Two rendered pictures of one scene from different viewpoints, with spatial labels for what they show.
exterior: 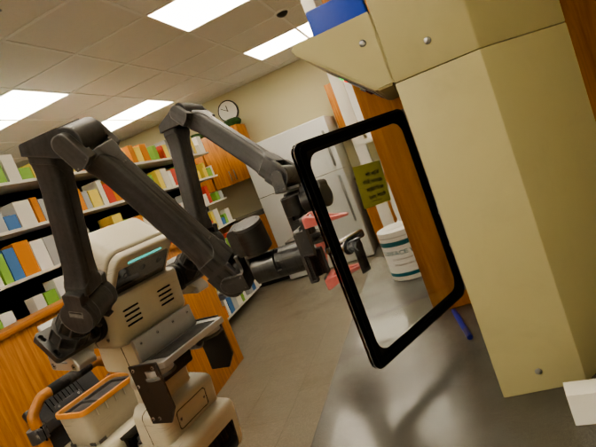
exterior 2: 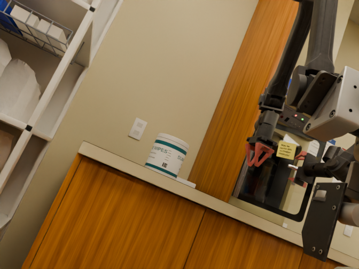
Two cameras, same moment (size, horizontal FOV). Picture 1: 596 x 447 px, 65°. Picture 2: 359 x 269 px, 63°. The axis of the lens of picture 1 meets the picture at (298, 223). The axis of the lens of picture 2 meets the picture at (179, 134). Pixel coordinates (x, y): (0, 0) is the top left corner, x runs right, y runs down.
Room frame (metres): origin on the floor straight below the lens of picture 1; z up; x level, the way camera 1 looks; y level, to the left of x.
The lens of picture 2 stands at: (1.94, 0.68, 0.89)
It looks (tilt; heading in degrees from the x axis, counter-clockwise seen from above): 11 degrees up; 237
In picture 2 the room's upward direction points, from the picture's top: 23 degrees clockwise
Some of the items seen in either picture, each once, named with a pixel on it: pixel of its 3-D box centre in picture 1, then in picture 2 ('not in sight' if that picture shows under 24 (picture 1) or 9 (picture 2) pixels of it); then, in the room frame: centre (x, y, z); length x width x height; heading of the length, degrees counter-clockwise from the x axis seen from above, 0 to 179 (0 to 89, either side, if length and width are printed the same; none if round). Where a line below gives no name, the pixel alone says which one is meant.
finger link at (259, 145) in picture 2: not in sight; (258, 153); (1.17, 0.00, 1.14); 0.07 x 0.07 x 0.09; 72
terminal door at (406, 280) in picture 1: (388, 229); (280, 167); (0.83, -0.15, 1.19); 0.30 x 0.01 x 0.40; 128
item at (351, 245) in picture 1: (358, 255); not in sight; (0.75, -0.07, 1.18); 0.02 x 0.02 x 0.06; 38
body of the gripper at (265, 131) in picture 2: (302, 227); (263, 135); (1.17, -0.01, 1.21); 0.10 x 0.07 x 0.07; 72
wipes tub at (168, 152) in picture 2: not in sight; (166, 157); (1.34, -0.27, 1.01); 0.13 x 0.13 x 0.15
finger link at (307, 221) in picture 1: (325, 228); (302, 161); (0.85, -0.04, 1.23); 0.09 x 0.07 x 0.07; 73
